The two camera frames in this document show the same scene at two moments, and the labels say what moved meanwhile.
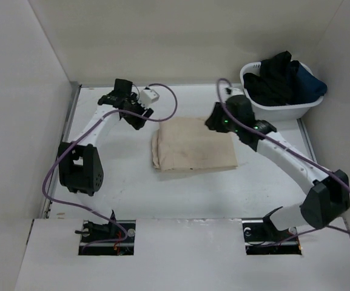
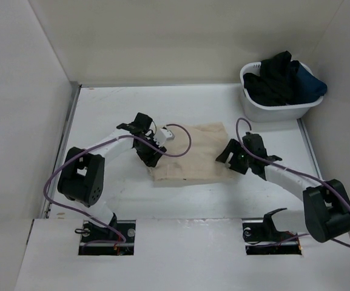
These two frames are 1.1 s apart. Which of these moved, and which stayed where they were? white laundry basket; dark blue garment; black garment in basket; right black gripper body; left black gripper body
Moved: right black gripper body; left black gripper body
Stayed: black garment in basket; white laundry basket; dark blue garment
